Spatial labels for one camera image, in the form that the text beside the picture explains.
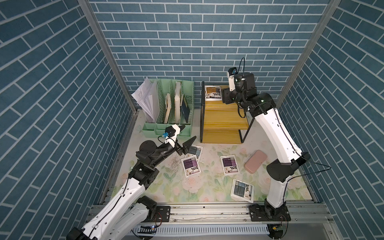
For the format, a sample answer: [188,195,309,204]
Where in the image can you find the purple coffee bag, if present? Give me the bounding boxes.
[220,155,240,176]
[181,156,202,178]

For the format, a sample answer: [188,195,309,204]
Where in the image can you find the yellow coffee bag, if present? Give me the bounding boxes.
[205,86,222,101]

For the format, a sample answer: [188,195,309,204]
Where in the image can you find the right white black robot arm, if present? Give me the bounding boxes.
[222,68,311,222]

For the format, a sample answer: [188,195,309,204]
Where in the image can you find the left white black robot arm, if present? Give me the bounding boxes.
[66,125,196,240]

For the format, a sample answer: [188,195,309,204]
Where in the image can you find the wooden three-tier shelf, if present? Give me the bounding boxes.
[200,82,254,145]

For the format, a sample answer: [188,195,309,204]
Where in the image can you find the dark blue book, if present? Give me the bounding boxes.
[181,94,191,123]

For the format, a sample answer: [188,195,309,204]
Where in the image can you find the green desk file organizer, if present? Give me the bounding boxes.
[142,79,195,139]

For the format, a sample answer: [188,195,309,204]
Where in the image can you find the beige book thin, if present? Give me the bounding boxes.
[164,93,172,124]

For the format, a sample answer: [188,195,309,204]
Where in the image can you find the beige book tall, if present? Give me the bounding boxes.
[174,82,182,124]

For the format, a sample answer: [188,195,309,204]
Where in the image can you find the white papers in organizer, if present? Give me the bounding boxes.
[132,77,160,123]

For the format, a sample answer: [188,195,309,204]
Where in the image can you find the pink case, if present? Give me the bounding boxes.
[244,150,268,174]

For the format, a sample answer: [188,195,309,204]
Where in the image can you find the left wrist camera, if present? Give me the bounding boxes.
[163,124,181,148]

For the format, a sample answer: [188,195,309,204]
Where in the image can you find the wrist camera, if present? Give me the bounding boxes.
[227,67,238,92]
[163,124,181,148]

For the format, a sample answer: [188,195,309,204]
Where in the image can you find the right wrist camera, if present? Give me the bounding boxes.
[227,67,238,92]

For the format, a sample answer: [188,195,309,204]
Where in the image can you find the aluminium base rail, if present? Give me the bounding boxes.
[157,201,333,225]

